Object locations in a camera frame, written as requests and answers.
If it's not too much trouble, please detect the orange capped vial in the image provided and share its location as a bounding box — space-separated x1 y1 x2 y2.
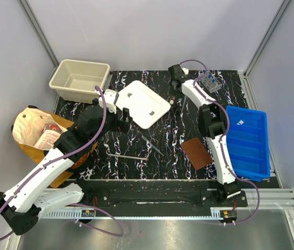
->
169 96 175 105

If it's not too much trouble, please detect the thermometer with red tip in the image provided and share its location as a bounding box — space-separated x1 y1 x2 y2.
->
107 154 148 160

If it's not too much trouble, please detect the white capped tube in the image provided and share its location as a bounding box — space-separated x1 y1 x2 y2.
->
237 120 245 125

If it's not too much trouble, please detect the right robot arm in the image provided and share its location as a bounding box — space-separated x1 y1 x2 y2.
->
168 64 241 206

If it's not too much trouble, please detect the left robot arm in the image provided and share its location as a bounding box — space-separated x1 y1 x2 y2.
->
0 105 132 235

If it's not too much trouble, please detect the clear glass rod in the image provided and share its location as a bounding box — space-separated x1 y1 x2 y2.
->
181 95 187 114

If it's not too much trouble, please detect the white plastic lid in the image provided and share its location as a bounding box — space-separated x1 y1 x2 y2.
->
116 80 171 130

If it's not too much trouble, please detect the clear test tube rack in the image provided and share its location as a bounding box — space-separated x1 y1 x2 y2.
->
199 72 222 93

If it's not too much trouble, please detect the beige plastic bin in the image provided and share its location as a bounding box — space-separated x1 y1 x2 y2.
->
49 59 110 104

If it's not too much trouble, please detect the cloth bag with items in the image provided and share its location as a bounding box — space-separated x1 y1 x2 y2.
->
11 105 95 188

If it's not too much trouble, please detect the blue compartment tray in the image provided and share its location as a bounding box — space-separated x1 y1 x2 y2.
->
226 106 271 182

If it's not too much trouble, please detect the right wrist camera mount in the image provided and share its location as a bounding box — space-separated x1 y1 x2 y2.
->
182 68 189 75

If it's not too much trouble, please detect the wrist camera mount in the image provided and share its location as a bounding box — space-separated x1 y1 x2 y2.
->
182 68 189 75
98 89 119 114

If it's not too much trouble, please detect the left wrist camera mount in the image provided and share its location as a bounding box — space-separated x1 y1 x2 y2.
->
98 89 119 114

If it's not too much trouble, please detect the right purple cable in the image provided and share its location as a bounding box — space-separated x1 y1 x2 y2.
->
180 59 261 226

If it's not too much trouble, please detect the purple cable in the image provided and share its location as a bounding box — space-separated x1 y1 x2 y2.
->
180 59 261 226
0 85 124 242

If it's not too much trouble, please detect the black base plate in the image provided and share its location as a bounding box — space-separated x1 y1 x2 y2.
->
80 180 248 208

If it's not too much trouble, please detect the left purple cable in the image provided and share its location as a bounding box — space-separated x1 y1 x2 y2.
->
0 85 124 242

